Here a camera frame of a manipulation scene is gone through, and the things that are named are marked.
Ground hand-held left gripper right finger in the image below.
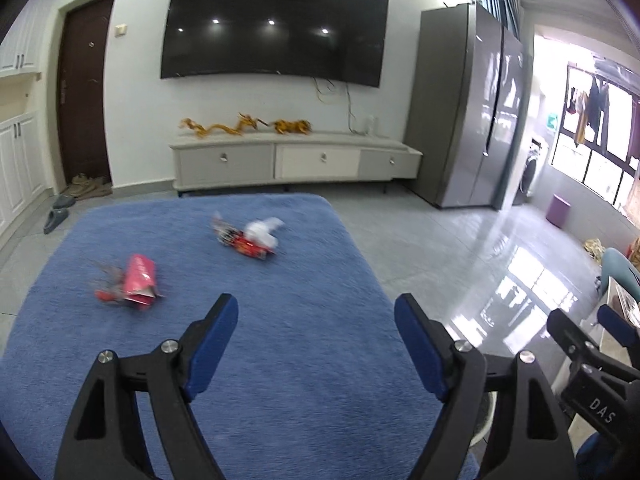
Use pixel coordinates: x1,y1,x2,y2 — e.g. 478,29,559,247
394,293,576,480

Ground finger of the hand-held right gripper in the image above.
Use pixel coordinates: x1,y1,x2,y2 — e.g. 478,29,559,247
597,305,640,361
547,310,640,386

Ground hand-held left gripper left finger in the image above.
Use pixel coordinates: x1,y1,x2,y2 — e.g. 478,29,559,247
54,294,240,480

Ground white round bin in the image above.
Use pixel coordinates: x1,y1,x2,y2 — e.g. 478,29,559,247
470,390,503,448

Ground small side table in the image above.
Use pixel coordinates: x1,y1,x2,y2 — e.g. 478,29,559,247
605,280,640,331

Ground light teal chair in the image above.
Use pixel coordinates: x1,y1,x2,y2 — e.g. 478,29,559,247
597,247,640,306

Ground blue fluffy blanket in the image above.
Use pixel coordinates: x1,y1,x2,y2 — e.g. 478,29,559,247
0,192,481,480

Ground pink wrapper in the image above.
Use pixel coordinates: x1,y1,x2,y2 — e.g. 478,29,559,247
122,254,161,311

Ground small red snack wrapper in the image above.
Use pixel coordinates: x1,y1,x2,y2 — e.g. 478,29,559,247
211,212,278,260

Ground brown feathery wrapper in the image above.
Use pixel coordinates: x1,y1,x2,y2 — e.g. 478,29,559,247
87,260,128,306

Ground white plastic bag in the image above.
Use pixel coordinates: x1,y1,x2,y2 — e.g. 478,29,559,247
243,216,286,251

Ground balcony window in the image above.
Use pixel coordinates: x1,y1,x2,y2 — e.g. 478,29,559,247
550,45,640,211

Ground white washing machine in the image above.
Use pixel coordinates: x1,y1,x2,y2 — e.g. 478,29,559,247
515,136,551,206

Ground brown shoes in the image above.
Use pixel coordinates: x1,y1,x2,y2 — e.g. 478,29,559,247
67,174,111,198

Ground grey and white television stand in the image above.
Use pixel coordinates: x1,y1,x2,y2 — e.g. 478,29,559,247
169,131,423,196

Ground golden dragon figurine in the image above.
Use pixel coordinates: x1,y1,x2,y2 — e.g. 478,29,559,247
180,114,268,138

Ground hanging clothes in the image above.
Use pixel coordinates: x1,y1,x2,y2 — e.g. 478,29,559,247
565,60,640,161

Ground golden tiger figurine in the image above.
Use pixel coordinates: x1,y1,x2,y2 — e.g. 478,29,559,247
272,119,313,136

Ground grey double-door refrigerator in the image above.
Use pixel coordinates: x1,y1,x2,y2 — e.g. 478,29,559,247
404,2,531,211

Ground dark brown entrance door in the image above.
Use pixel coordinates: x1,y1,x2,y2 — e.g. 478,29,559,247
56,0,117,186

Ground blue curtain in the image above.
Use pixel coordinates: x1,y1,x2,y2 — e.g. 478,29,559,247
477,0,523,38

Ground black cable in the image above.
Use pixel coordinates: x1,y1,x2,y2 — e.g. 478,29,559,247
345,82,368,133

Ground black wall television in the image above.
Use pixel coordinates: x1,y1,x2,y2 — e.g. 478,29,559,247
160,0,390,88

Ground white wall cabinets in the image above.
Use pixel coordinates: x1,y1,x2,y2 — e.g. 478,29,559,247
0,0,56,78

